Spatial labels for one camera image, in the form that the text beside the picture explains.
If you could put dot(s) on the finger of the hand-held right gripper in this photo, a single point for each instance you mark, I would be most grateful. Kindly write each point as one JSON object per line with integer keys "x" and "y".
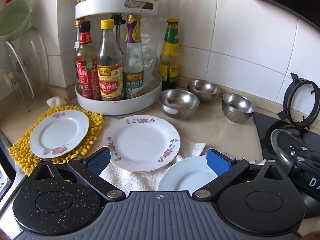
{"x": 302, "y": 156}

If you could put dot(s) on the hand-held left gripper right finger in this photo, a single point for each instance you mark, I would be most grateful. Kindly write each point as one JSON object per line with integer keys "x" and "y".
{"x": 217, "y": 164}

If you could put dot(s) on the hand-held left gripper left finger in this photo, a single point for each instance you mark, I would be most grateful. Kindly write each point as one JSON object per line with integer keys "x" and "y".
{"x": 98, "y": 160}

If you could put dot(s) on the wide steel bowl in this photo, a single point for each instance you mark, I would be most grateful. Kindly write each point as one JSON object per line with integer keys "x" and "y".
{"x": 178, "y": 103}
{"x": 203, "y": 86}

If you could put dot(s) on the yellow chenille mat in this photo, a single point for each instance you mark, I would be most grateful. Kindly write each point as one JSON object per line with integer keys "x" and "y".
{"x": 93, "y": 130}

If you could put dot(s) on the plain white plate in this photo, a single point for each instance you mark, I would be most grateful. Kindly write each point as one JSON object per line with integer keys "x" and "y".
{"x": 186, "y": 177}

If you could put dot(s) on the white towel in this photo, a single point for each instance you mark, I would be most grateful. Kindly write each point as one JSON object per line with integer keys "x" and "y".
{"x": 140, "y": 180}

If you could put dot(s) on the large floral plate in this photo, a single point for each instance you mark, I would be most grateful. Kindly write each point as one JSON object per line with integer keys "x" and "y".
{"x": 141, "y": 142}

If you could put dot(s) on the black glass stove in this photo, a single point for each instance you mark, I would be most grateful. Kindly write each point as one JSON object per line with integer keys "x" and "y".
{"x": 265, "y": 127}

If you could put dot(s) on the small floral plate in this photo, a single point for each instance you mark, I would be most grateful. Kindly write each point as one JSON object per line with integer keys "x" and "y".
{"x": 58, "y": 132}

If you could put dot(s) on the deep small steel bowl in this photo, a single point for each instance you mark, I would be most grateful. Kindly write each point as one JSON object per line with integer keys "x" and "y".
{"x": 237, "y": 107}

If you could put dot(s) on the white garlic bulb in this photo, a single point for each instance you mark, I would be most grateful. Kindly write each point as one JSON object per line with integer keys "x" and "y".
{"x": 56, "y": 102}

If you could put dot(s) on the white two-tier spice rack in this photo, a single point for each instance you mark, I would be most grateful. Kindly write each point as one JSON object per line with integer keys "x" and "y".
{"x": 147, "y": 97}

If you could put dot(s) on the vinegar bottle yellow cap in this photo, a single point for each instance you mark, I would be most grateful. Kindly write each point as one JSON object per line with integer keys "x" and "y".
{"x": 110, "y": 75}

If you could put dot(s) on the dark sauce bottle red cap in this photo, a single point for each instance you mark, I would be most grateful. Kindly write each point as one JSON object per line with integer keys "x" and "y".
{"x": 86, "y": 72}

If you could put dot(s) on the clear sauce bottle gold cap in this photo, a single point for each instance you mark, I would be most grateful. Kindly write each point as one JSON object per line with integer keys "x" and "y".
{"x": 133, "y": 65}

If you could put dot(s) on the clear plastic bag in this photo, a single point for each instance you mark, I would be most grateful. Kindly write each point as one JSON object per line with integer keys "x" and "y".
{"x": 150, "y": 55}

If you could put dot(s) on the green yellow label oil bottle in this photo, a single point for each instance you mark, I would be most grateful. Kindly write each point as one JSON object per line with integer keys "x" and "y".
{"x": 171, "y": 55}

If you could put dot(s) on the glass pot lid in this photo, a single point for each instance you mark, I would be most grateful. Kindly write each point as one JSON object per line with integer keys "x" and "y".
{"x": 30, "y": 60}

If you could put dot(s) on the black range hood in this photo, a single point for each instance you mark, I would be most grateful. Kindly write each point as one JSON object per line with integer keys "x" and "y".
{"x": 287, "y": 0}

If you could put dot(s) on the green plastic basin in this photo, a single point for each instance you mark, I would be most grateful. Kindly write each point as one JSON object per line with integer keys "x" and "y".
{"x": 13, "y": 20}

